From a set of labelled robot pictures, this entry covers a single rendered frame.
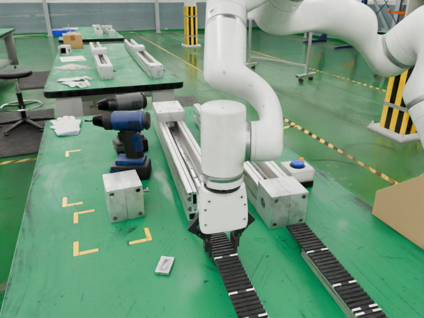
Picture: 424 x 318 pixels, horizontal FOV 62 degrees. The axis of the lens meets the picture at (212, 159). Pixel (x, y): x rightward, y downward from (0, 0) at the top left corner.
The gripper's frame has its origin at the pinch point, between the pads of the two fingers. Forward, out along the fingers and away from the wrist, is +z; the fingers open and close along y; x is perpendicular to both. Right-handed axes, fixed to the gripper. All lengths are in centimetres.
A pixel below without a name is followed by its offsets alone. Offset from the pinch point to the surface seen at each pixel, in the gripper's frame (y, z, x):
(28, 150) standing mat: -106, 81, 277
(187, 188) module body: -3.8, -4.5, 18.7
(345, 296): 17.9, 0.5, -19.6
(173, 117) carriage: 2, -6, 73
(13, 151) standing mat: -119, 81, 279
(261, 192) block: 14.7, -3.2, 13.5
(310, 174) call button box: 35.1, -0.5, 24.3
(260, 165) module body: 22.0, -1.7, 31.5
